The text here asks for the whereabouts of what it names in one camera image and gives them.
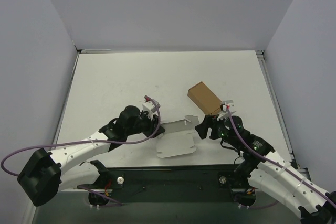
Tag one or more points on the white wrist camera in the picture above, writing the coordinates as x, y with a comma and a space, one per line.
225, 107
151, 107

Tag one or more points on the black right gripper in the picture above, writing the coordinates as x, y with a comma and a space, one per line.
211, 127

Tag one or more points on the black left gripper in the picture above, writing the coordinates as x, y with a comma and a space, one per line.
153, 127

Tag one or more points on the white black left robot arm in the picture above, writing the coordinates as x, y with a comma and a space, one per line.
41, 176

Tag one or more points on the white paper box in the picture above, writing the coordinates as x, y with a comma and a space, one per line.
179, 138

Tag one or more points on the aluminium table frame rail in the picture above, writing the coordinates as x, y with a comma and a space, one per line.
262, 62

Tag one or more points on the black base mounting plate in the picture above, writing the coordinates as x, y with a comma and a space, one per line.
174, 184

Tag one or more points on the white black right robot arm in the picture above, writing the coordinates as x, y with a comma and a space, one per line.
265, 169

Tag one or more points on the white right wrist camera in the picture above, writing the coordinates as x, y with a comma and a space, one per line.
225, 107

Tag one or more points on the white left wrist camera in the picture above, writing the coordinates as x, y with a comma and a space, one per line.
151, 107

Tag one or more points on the brown folded cardboard box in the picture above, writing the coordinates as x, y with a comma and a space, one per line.
205, 99

